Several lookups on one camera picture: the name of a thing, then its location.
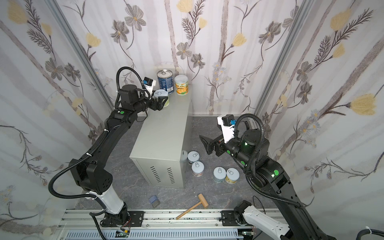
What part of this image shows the green labelled white can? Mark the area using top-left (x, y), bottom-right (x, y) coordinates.
top-left (154, 90), bottom-right (169, 99)

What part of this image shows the blue labelled tin can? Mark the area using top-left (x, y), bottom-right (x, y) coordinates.
top-left (157, 70), bottom-right (175, 94)

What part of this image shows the orange can with plastic lid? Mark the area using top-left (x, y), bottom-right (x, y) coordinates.
top-left (174, 75), bottom-right (189, 96)

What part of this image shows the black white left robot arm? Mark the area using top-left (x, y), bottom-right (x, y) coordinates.
top-left (48, 67), bottom-right (168, 228)

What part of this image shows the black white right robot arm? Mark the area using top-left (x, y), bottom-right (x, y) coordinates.
top-left (199, 114), bottom-right (333, 240)

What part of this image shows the white can near cabinet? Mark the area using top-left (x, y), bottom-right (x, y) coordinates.
top-left (188, 151), bottom-right (200, 165)

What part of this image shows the pink labelled white can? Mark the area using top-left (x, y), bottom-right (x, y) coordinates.
top-left (192, 161), bottom-right (205, 177)

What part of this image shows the teal labelled white can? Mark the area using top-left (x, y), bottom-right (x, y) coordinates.
top-left (213, 167), bottom-right (227, 183)

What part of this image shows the grey metal cabinet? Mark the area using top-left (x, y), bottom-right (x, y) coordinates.
top-left (130, 93), bottom-right (193, 189)

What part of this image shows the yellow labelled white can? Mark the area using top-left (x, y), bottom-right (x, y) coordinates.
top-left (225, 168), bottom-right (240, 184)

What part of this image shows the wooden mallet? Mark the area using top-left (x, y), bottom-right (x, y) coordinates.
top-left (176, 194), bottom-right (209, 220)

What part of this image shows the small grey blue block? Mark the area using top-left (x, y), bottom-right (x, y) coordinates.
top-left (149, 195), bottom-right (161, 208)

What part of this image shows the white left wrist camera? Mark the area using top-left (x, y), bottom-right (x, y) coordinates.
top-left (143, 77), bottom-right (157, 98)

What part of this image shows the aluminium rail base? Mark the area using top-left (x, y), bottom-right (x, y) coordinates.
top-left (55, 208), bottom-right (310, 240)

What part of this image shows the black cable bottom right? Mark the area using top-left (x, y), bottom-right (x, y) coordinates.
top-left (355, 227), bottom-right (384, 240)

